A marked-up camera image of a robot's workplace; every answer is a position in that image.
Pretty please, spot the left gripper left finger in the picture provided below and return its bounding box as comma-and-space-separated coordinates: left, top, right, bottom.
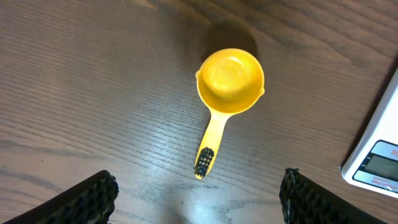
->
5, 170, 119, 224

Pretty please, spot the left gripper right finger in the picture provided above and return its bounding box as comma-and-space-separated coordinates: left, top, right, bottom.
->
279, 168, 386, 224

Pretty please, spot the yellow measuring scoop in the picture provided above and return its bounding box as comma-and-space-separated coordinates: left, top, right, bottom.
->
194, 49, 265, 179

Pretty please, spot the white digital kitchen scale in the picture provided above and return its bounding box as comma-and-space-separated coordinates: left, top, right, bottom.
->
341, 73, 397, 198

